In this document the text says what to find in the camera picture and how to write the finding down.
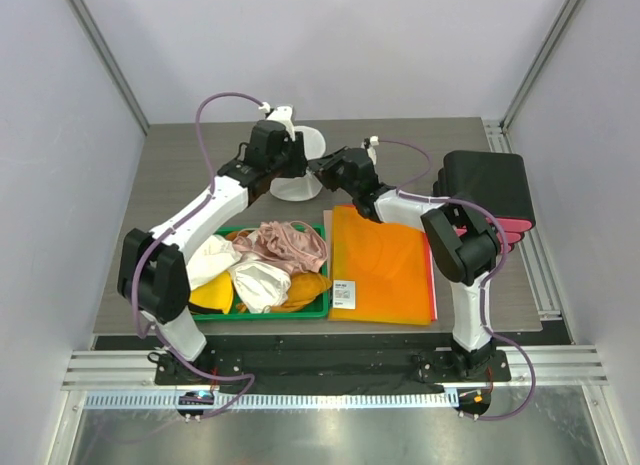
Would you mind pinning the white bra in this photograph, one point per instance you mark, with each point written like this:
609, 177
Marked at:
256, 283

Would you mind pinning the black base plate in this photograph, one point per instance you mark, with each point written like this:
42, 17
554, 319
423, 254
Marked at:
330, 372

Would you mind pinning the green plastic tray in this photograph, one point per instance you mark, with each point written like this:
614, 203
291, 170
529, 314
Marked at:
317, 309

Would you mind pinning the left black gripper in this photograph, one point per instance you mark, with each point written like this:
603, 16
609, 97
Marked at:
300, 164

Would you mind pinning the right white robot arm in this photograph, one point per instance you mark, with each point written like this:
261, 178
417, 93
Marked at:
463, 244

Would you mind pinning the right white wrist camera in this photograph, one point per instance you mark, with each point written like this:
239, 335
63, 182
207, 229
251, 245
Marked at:
370, 144

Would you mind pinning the white cable duct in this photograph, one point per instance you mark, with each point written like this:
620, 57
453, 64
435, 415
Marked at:
184, 401

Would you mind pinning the orange plastic folder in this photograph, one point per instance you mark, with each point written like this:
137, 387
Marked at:
379, 271

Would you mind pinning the mustard yellow bra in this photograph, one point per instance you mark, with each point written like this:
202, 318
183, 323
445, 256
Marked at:
218, 296

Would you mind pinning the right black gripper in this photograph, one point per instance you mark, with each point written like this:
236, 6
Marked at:
326, 166

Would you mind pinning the white mesh laundry bag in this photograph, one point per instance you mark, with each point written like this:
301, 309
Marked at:
304, 188

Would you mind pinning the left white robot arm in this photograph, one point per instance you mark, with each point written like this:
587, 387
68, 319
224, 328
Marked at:
152, 274

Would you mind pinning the pink satin bra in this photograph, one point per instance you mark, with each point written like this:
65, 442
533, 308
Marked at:
295, 247

